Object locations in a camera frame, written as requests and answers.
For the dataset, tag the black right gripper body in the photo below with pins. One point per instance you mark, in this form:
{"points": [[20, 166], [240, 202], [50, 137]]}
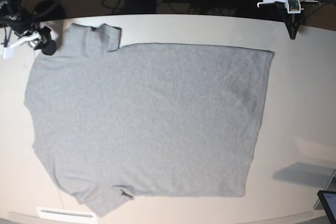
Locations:
{"points": [[21, 23]]}

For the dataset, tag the tablet screen corner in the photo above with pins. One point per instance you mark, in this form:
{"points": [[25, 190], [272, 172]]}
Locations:
{"points": [[327, 198]]}

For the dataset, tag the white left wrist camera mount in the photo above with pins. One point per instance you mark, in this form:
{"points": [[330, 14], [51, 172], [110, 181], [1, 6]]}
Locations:
{"points": [[288, 2]]}

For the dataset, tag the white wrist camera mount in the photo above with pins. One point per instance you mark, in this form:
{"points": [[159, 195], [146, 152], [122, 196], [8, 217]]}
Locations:
{"points": [[31, 40], [288, 2]]}

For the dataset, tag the grey T-shirt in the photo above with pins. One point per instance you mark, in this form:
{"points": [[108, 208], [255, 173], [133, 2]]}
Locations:
{"points": [[176, 120]]}

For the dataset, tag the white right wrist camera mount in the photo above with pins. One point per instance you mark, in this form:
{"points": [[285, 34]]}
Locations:
{"points": [[31, 40]]}

